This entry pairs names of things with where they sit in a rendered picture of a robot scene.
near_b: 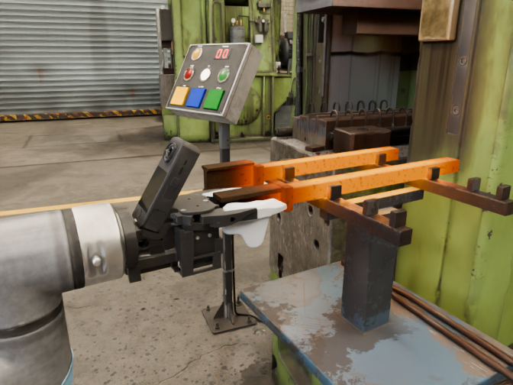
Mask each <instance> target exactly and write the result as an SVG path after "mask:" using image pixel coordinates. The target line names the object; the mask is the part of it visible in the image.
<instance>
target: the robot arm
mask: <svg viewBox="0 0 513 385"><path fill-rule="evenodd" d="M199 155H200V150H199V149H198V148H197V147H196V146H195V145H193V144H190V143H189V142H187V141H185V140H183V139H182V138H180V137H173V138H172V139H171V141H170V142H169V143H168V145H167V147H166V149H165V151H164V152H163V155H162V158H161V160H160V162H159V164H158V166H157V167H156V169H155V171H154V173H153V175H152V177H151V179H150V182H149V183H148V184H147V187H146V189H145V190H144V193H143V195H142V196H141V198H140V200H139V202H138V204H137V206H136V208H135V210H134V212H133V214H132V217H133V218H134V220H135V222H133V219H132V217H131V214H130V212H129V210H128V208H126V207H125V208H120V209H114V208H113V206H112V204H111V203H110V202H100V203H96V204H90V205H81V206H76V207H70V209H61V210H55V211H50V212H41V213H35V214H30V215H20V216H15V217H10V218H0V385H72V383H73V350H72V348H71V347H70V343H69V335H68V329H67V324H66V315H65V310H64V305H63V296H62V293H65V292H69V291H72V290H77V289H81V288H84V286H91V285H95V284H98V283H104V282H108V281H111V280H117V279H121V278H122V277H123V276H124V274H126V275H127V277H128V281H129V283H135V282H138V281H141V274H142V273H148V272H151V271H155V270H161V269H164V268H167V267H171V268H172V269H173V271H174V272H178V273H179V274H180V275H181V276H182V277H188V276H191V275H195V274H198V273H204V272H207V271H210V270H216V269H219V268H221V254H223V238H221V237H220V236H219V228H221V230H222V231H223V232H224V233H225V234H227V235H236V234H239V235H242V237H243V238H244V240H245V242H246V244H247V246H248V247H250V248H255V247H258V246H260V245H261V244H262V242H263V239H264V235H265V233H266V227H267V225H268V221H269V217H270V216H271V215H275V214H277V213H280V212H282V211H284V210H286V209H287V205H286V204H285V203H283V202H280V201H278V200H276V199H267V200H257V201H253V202H232V203H228V204H227V205H225V206H224V207H223V209H222V208H219V205H216V199H215V198H214V197H213V193H215V192H220V191H225V190H229V189H239V188H229V189H224V188H223V189H208V190H202V191H197V192H191V193H188V194H183V195H179V193H180V191H181V190H182V188H183V186H184V184H185V182H186V180H187V178H188V176H189V174H190V173H191V171H192V168H193V167H194V166H195V163H196V161H197V159H198V157H199ZM178 261H179V266H180V267H181V269H180V268H179V266H178ZM211 264H212V267H207V268H204V269H201V270H195V271H193V269H195V268H198V267H203V266H207V265H211Z"/></svg>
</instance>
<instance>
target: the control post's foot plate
mask: <svg viewBox="0 0 513 385"><path fill-rule="evenodd" d="M236 311H237V312H238V313H245V314H250V313H249V312H248V310H247V308H246V307H245V305H244V304H243V303H242V301H240V296H237V301H236ZM202 315H203V316H204V318H205V320H206V324H207V325H208V326H209V328H210V330H211V332H212V333H213V335H216V334H217V335H218V334H222V333H226V332H235V331H237V330H240V329H243V328H249V327H252V326H256V325H257V322H256V321H255V320H254V319H253V317H251V316H250V315H249V316H246V315H237V314H236V313H235V312H234V303H233V314H232V309H231V304H230V303H228V304H227V319H226V318H225V302H224V301H223V302H222V303H221V304H220V305H219V306H213V307H209V305H207V308H205V309H203V310H202Z"/></svg>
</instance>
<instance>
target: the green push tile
mask: <svg viewBox="0 0 513 385"><path fill-rule="evenodd" d="M224 92H225V91H224V90H219V89H210V90H209V93H208V96H207V98H206V100H205V104H204V106H203V108H204V109H210V110H216V111H217V110H218V108H219V105H220V104H221V100H222V98H223V95H224Z"/></svg>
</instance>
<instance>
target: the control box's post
mask: <svg viewBox="0 0 513 385"><path fill-rule="evenodd" d="M218 128H219V147H220V163H224V162H230V148H231V146H230V124H226V123H221V122H218ZM222 238H223V254H222V257H223V269H224V270H232V242H231V235H227V234H225V233H224V232H223V231H222ZM223 287H224V302H225V318H226V319H227V304H228V303H230V304H231V309H232V314H233V281H232V272H228V273H224V272H223Z"/></svg>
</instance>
